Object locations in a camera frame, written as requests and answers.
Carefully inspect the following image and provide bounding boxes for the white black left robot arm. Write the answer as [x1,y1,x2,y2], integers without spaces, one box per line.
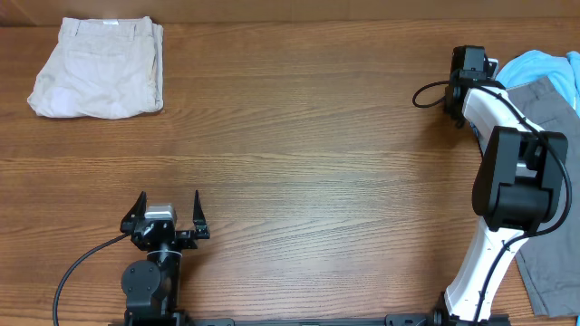
[120,193,210,325]

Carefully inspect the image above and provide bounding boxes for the grey shorts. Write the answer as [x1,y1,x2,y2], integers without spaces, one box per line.
[508,77,579,318]

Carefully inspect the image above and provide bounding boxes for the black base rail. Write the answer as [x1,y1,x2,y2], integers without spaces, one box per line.
[108,312,513,326]

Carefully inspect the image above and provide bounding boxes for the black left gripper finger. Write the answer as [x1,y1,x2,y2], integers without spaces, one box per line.
[121,191,147,226]
[192,191,208,232]

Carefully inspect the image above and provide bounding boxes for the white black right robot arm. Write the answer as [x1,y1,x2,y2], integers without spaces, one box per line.
[441,45,571,325]

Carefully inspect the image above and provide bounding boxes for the folded beige shorts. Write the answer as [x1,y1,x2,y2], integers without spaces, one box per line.
[27,16,164,120]

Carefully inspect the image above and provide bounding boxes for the light blue t-shirt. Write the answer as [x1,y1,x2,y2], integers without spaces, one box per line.
[496,50,579,114]

